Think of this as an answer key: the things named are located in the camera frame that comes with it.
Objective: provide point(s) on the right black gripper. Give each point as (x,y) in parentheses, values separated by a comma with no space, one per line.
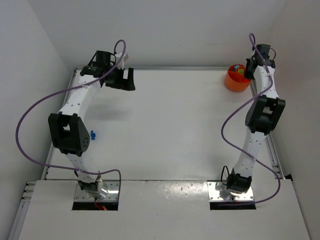
(250,71)

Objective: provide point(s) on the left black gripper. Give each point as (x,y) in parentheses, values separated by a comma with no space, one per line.
(122,81)

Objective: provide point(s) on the blue lego piece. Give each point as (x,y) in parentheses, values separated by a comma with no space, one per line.
(92,135)

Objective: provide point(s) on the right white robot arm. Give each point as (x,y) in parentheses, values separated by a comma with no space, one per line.
(261,118)

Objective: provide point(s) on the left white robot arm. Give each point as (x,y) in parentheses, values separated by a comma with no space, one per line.
(67,129)

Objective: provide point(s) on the orange round divided container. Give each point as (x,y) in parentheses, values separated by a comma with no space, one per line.
(236,82)

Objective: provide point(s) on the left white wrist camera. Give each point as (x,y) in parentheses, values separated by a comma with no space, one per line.
(120,59)

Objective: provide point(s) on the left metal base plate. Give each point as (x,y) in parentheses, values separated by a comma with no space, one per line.
(108,193)

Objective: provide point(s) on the metal base plate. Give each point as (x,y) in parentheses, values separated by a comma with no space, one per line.
(108,193)
(218,193)

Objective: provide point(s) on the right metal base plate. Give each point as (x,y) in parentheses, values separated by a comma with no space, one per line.
(218,193)

